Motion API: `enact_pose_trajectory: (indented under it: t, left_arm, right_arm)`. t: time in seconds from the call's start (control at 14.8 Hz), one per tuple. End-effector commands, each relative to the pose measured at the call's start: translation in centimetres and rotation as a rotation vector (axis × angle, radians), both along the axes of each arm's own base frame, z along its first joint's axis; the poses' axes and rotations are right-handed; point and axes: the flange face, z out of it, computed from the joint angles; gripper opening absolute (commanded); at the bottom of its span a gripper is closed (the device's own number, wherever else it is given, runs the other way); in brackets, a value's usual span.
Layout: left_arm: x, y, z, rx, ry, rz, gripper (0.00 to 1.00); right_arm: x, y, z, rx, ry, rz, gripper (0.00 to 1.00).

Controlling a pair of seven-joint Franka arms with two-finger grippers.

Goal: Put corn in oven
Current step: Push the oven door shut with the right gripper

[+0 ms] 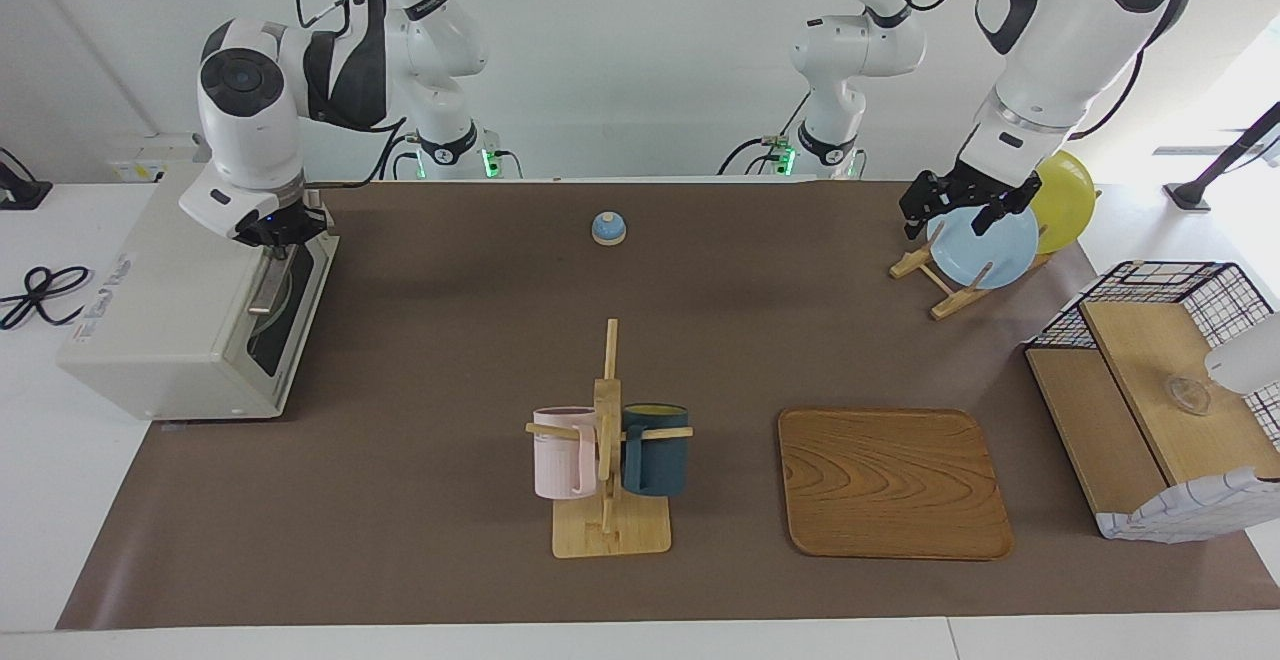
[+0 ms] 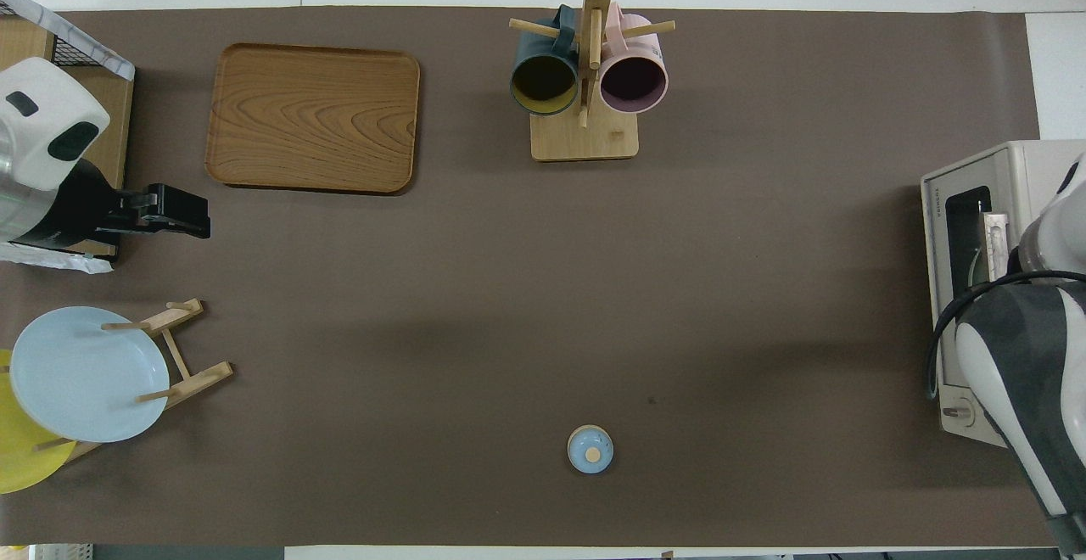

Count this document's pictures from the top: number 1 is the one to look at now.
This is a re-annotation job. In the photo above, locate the dark blue mug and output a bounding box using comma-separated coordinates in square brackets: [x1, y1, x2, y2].
[621, 403, 690, 498]

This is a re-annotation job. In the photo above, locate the brown table mat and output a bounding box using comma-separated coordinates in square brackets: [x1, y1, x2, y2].
[57, 180, 1280, 631]

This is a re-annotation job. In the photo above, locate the small clear glass dish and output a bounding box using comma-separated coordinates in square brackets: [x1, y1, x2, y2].
[1165, 377, 1213, 415]

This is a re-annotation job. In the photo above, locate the yellow plate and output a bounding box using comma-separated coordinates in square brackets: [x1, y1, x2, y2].
[1030, 150, 1097, 255]

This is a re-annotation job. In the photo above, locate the light blue plate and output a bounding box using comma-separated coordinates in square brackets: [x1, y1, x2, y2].
[926, 198, 1041, 291]

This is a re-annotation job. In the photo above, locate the black wire basket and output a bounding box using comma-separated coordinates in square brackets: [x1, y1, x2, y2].
[1025, 261, 1280, 441]

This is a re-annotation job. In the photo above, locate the cream toaster oven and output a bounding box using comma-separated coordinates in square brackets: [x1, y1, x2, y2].
[57, 162, 341, 423]

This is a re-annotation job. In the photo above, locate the white rounded object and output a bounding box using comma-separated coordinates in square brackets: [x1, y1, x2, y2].
[1204, 312, 1280, 397]

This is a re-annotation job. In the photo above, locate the black stand base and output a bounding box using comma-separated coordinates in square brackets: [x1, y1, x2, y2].
[0, 147, 53, 211]

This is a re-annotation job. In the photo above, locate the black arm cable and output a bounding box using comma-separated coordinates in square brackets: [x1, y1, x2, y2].
[840, 0, 1218, 141]
[290, 0, 411, 186]

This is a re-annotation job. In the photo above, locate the white wall socket box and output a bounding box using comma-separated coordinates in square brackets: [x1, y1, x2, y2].
[108, 133, 206, 184]

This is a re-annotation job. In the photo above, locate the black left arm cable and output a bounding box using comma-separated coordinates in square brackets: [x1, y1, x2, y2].
[840, 0, 1218, 141]

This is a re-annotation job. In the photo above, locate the white checked cloth liner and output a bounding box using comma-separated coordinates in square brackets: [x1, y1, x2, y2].
[1095, 468, 1280, 544]

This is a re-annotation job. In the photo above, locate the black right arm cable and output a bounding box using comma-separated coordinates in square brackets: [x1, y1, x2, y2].
[290, 0, 411, 186]

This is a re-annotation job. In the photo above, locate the light wooden shelf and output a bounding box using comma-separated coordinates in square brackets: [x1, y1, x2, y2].
[1027, 300, 1280, 516]

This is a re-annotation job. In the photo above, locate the brown wooden tray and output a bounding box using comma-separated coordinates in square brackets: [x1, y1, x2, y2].
[778, 408, 1014, 562]

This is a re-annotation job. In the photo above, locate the black looped cable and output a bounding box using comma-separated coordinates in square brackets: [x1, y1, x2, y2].
[0, 265, 93, 331]

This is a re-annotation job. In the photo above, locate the wooden mug tree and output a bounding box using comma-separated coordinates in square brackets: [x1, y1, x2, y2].
[526, 318, 694, 559]

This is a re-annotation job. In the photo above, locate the pink mug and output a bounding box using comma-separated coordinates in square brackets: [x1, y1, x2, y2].
[532, 406, 599, 501]

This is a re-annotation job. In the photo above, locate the wooden plate rack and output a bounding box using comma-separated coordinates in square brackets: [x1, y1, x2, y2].
[890, 220, 1056, 321]

